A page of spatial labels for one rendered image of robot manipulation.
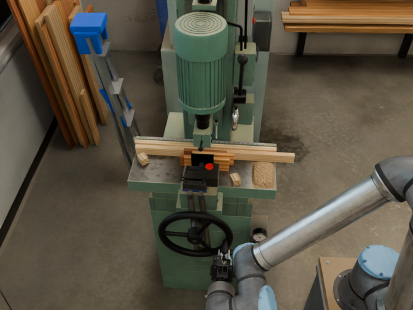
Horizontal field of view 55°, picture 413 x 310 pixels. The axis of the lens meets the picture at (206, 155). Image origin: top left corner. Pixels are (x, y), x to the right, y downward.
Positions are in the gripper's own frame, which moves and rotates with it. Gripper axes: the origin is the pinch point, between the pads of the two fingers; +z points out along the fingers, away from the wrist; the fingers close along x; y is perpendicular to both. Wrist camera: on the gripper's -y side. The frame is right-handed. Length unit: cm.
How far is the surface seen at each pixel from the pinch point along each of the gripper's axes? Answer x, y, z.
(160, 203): 28.3, 6.4, 23.0
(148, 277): 44, -64, 54
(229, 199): -0.8, 11.9, 21.0
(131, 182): 39.0, 18.2, 18.7
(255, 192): -11.2, 16.9, 19.2
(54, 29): 111, 62, 122
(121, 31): 115, 41, 273
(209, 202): 6.7, 17.7, 8.7
